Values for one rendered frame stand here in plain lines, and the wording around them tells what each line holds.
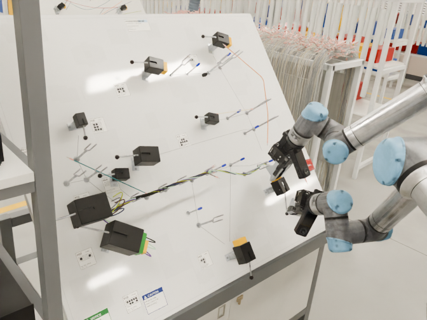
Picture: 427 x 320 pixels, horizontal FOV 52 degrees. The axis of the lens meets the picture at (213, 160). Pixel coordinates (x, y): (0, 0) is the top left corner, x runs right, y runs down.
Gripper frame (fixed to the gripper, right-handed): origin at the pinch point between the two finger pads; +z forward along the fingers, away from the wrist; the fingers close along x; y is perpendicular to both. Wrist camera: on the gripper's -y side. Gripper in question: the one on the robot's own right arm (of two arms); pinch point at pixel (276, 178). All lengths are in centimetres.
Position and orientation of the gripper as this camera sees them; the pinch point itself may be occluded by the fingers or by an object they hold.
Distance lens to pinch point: 168.3
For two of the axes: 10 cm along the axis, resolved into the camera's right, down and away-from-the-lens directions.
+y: -6.4, -6.9, 3.3
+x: -6.9, 3.3, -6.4
